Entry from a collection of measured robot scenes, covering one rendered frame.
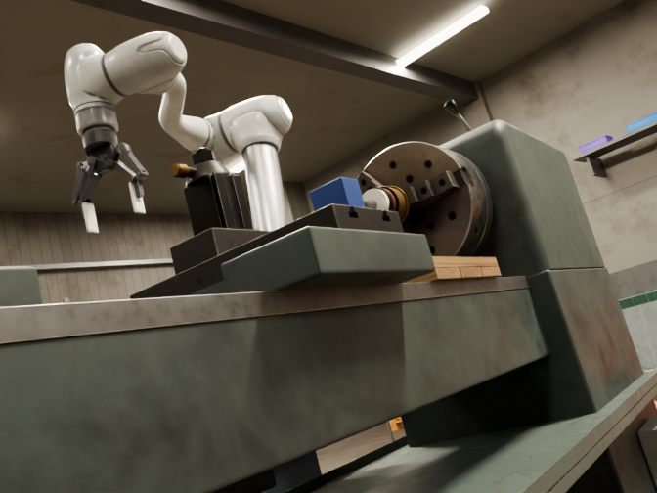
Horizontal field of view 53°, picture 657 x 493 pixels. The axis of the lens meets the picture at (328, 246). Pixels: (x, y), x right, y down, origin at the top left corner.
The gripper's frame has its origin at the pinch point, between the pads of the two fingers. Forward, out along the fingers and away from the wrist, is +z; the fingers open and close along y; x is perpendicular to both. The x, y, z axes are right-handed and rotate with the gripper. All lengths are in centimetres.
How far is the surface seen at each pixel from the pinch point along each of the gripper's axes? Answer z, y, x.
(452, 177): 10, -69, -27
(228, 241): 21, -42, 25
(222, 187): 11.2, -41.2, 22.7
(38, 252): -204, 560, -517
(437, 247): 23, -60, -31
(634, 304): 48, -102, -485
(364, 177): 2, -49, -30
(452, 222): 19, -65, -30
